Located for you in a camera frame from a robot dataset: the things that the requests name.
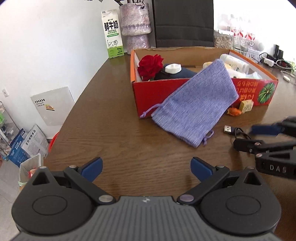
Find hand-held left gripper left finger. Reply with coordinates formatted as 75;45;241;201
32;157;115;205

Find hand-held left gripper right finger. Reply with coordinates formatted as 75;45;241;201
178;157;263;206

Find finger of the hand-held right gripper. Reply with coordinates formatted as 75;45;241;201
233;138;296;154
252;116;296;137

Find black USB cable bundle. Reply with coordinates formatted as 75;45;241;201
223;125;255;145

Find clear bag of mint pads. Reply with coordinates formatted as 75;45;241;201
245;71;263;80

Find white plush sheep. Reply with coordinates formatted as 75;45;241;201
229;70;247;79

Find purple fabric drawstring pouch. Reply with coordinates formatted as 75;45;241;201
140;59;239;148

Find white plastic jar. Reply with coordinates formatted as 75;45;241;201
219;54;250;73

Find yellow plush toy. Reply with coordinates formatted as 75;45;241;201
203;61;232;70

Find red cardboard box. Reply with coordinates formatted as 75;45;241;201
130;46;279;117

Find small white charger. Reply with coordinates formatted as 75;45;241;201
165;64;183;75

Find red artificial rose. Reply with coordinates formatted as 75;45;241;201
137;54;164;81

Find clear container of wooden pegs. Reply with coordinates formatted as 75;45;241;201
213;29;234;49

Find yellow green small cube box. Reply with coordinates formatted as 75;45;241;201
238;99;254;114

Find red plastic stool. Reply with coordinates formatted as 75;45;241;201
48;132;60;154

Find waste bin with plastic bag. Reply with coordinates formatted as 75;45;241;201
18;153;42;188

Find white leaning panel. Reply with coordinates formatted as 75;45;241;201
31;86;75;126

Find white printed tin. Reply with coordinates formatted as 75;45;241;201
246;47;259;59

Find blue and white carton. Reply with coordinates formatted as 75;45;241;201
8;128;26;168

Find black upright box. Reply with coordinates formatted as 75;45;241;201
274;44;284;59

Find clear drinking glass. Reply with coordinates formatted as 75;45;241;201
232;35;249;52

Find black paper bag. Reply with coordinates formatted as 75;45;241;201
151;0;214;48

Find green and white milk carton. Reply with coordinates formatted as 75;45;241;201
101;9;124;59

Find purple speckled vase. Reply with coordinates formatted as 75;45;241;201
119;2;152;49

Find dried pink rose bouquet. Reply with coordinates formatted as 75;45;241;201
114;0;145;5

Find white cable with puck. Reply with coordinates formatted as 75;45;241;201
281;71;296;85

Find metal wire rack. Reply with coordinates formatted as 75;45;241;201
0;101;14;158

